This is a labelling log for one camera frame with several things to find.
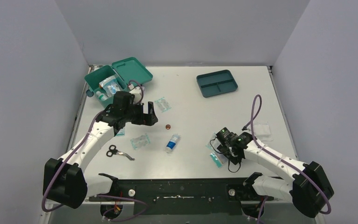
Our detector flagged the blue cotton swab bag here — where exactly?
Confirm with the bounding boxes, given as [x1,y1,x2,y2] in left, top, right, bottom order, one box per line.
[101,76,119,90]

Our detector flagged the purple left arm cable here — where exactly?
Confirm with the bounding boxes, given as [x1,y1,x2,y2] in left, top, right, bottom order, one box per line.
[41,79,150,223]

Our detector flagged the bandage strip pack upper centre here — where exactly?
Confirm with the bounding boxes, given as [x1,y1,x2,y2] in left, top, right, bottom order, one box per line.
[154,97,172,112]

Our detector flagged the bandage strip pack near scissors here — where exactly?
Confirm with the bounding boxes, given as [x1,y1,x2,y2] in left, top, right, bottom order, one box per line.
[131,133,151,150]

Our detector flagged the teal medicine kit box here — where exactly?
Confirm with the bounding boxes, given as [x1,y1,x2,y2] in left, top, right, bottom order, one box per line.
[84,57,153,108]

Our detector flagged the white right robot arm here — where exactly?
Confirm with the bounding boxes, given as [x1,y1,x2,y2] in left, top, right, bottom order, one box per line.
[215,128,334,218]

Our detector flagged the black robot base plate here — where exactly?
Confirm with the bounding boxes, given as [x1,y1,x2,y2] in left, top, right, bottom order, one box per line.
[91,178,264,217]

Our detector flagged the bandage strip pack right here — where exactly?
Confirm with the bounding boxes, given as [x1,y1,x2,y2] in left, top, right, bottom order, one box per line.
[206,133,216,151]

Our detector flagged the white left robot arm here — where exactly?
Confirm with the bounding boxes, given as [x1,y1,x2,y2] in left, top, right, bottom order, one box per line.
[42,91,158,212]

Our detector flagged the small white plastic bottle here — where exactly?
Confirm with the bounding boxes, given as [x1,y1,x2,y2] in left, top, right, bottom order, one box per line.
[95,91,109,101]

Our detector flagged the blue white bandage roll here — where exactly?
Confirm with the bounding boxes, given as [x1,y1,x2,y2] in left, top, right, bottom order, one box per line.
[165,134,181,153]

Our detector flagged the dark teal divided tray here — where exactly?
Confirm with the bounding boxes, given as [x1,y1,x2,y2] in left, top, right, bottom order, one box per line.
[196,70,238,98]

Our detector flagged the clear bag teal edge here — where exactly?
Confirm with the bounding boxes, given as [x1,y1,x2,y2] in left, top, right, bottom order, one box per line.
[209,153,228,168]

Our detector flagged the white gauze pad pack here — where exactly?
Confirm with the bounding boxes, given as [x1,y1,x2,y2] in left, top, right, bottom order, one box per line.
[253,123,273,141]

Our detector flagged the teal medical gauze packet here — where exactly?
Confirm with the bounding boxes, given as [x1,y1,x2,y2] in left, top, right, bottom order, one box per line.
[116,128,125,136]

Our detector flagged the black handled bandage scissors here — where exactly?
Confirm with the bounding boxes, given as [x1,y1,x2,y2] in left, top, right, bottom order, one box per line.
[106,145,135,161]

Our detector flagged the blue packet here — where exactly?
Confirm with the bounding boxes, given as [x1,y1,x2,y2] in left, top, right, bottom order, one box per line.
[105,84,121,97]

